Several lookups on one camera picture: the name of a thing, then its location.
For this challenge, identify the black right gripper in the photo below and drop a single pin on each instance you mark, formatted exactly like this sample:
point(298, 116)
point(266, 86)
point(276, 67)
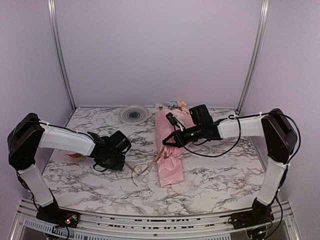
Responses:
point(176, 144)

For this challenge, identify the left aluminium frame post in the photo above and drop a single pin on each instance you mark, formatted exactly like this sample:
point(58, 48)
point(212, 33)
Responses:
point(59, 52)

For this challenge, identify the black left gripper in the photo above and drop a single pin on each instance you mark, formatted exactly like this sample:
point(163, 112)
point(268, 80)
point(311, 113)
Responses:
point(119, 166)

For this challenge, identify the pink wrapping paper sheet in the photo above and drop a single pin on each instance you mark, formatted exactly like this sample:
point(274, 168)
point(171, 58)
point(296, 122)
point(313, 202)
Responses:
point(169, 164)

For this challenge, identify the aluminium front rail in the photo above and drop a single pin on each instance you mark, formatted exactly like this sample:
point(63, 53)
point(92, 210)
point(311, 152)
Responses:
point(103, 226)

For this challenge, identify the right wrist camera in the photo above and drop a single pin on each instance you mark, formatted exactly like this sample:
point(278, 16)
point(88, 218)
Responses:
point(174, 121)

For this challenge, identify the blue fake flower stem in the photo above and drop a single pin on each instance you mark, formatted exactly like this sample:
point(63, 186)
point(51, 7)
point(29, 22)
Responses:
point(166, 105)

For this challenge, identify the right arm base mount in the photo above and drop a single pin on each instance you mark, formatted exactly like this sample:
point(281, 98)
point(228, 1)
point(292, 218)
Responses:
point(259, 214)

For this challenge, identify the white bowl with red outside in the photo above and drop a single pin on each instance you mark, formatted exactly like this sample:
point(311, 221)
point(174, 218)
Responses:
point(74, 155)

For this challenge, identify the striped grey ceramic plate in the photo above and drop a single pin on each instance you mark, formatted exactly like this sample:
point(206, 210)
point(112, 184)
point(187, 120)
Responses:
point(134, 114)

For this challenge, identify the beige raffia ribbon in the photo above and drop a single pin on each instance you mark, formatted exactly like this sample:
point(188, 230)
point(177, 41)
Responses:
point(145, 167)

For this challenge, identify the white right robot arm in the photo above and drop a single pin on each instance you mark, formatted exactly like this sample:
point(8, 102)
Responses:
point(280, 132)

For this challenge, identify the right aluminium frame post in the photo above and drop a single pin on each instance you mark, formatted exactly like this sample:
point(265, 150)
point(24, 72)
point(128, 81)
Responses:
point(261, 28)

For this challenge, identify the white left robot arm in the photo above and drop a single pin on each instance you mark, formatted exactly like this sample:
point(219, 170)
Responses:
point(32, 134)

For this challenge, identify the aluminium frame post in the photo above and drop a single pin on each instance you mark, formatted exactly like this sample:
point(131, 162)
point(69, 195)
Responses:
point(261, 28)
point(59, 52)

